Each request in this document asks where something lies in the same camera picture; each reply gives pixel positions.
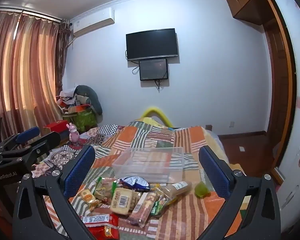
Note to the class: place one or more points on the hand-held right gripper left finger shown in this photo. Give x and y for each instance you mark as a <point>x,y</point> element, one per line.
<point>81,170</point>

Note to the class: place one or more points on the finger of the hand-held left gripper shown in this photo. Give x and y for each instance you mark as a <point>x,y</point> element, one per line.
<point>46,141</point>
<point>27,133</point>

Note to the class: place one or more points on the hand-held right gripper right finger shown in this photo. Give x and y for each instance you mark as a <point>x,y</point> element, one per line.
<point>212,170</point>

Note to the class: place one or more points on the green jelly cup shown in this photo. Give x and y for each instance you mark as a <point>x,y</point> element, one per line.
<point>202,189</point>

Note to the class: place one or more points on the round bun packet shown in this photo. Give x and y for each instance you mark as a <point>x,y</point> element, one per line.
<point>88,198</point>

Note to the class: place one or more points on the green edged snack packet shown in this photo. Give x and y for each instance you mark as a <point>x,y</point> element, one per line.
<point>102,189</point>

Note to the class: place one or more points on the brown biscuit roll packet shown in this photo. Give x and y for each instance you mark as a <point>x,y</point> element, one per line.
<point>177,188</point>

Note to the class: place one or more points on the clear plastic container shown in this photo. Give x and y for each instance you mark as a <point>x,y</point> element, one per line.
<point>150,165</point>

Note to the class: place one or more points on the red box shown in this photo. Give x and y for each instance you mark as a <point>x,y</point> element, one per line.
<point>56,126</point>

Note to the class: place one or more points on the checkered patterned quilt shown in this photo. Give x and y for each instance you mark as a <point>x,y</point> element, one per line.
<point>62,156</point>

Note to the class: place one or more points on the pink toy rabbit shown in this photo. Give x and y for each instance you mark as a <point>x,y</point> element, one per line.
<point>73,133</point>

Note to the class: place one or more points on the small brown box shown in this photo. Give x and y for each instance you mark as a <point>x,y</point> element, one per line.
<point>208,127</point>

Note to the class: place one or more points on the orange cardboard box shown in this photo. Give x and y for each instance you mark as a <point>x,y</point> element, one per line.
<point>77,108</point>

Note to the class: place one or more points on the pile of papers and bags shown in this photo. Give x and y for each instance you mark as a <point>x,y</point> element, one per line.
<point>66,98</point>

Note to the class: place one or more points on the yellow cake packet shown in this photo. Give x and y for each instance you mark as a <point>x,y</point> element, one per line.
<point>120,201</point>

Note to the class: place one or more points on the red strip snack packet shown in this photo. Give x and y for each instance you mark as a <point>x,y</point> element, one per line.
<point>95,219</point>

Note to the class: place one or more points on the blue white snack bag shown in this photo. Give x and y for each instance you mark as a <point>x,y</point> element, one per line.
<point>136,182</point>

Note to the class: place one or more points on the pink striped curtain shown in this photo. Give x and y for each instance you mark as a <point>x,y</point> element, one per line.
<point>27,75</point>

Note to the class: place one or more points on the orange green patchwork blanket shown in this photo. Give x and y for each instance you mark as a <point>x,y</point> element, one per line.
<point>180,220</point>

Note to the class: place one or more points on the green stick snack packet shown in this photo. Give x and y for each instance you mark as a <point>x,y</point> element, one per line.
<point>157,206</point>

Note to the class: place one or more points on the red snack bag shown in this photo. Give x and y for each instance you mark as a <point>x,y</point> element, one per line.
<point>107,232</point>

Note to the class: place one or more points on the long striped stick packet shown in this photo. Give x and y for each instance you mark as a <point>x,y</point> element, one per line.
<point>141,211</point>

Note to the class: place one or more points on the yellow padded tube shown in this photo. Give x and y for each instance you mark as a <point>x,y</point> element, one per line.
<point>162,115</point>

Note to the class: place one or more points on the brown patterned curtain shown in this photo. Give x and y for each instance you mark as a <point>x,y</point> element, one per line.
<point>63,50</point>

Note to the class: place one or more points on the small black monitor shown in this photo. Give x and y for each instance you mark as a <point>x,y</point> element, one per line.
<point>153,69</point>

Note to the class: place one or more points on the white air conditioner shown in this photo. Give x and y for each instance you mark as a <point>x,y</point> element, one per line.
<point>95,21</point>

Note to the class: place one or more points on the white wall socket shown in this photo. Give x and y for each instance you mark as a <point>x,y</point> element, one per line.
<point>231,123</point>

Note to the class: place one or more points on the wooden door frame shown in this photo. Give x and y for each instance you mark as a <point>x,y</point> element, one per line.
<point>280,85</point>

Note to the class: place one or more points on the white curtain rail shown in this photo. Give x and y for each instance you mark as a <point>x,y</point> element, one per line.
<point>27,12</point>

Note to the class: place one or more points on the black wall television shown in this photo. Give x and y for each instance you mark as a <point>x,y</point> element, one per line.
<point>151,44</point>

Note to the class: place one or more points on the wooden wall cabinet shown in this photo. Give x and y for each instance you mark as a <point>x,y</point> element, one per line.
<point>245,2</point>

